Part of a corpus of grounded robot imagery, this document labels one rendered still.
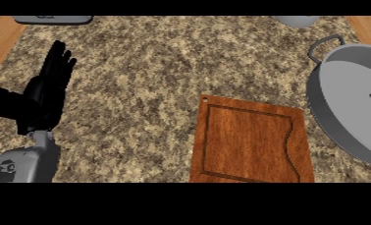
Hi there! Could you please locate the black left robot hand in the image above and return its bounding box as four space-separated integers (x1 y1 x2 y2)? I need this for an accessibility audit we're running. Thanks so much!
0 39 78 136

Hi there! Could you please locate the brown wooden cutting board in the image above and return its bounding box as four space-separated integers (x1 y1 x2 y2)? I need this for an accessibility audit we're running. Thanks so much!
188 94 316 184

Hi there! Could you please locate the grey metal pot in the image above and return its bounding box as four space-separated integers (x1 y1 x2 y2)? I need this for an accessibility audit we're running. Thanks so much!
305 34 371 164

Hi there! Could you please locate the grey flat appliance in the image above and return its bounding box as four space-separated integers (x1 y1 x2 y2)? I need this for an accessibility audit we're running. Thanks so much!
12 15 94 26

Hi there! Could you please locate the pale grey round object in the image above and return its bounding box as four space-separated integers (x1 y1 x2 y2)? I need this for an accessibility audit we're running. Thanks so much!
274 15 322 28

